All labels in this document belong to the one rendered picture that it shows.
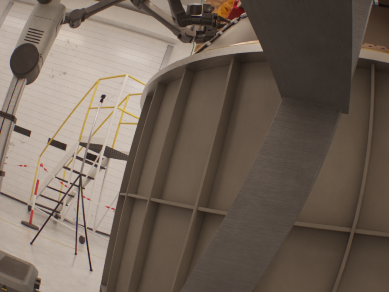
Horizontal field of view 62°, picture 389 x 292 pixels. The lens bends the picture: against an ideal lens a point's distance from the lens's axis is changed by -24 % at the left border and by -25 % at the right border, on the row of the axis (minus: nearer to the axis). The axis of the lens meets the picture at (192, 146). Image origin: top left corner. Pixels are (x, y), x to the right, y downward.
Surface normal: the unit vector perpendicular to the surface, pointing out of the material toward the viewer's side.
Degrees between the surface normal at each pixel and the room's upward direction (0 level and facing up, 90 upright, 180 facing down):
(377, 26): 62
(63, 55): 90
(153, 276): 90
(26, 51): 90
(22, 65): 90
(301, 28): 180
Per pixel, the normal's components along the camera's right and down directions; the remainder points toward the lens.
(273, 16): -0.26, 0.95
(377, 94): -0.44, -0.29
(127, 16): 0.36, -0.09
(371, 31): -0.28, -0.69
